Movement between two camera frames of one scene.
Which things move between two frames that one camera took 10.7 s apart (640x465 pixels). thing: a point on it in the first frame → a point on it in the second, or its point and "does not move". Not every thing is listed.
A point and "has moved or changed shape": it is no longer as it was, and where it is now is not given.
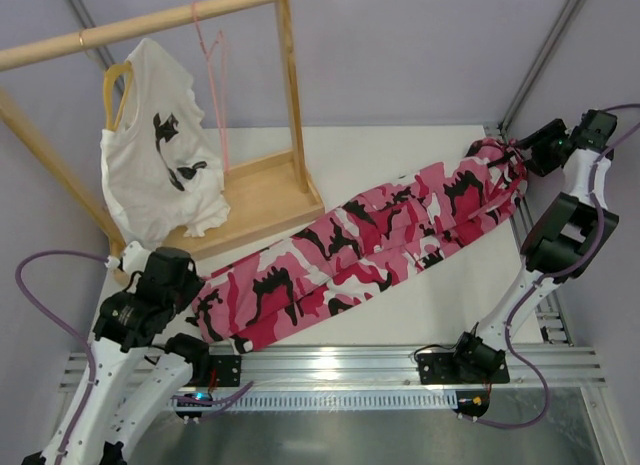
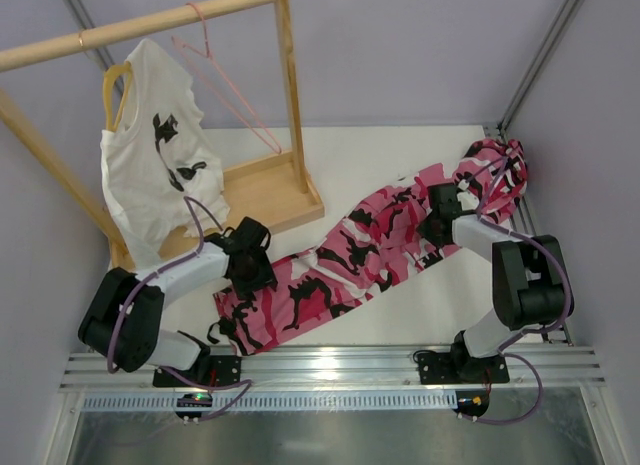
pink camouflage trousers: [300, 277] has moved or changed shape
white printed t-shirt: [164, 164] does not move
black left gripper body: [189, 289] → [255, 280]
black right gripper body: [529, 148] → [432, 230]
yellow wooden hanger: [127, 69] does not move
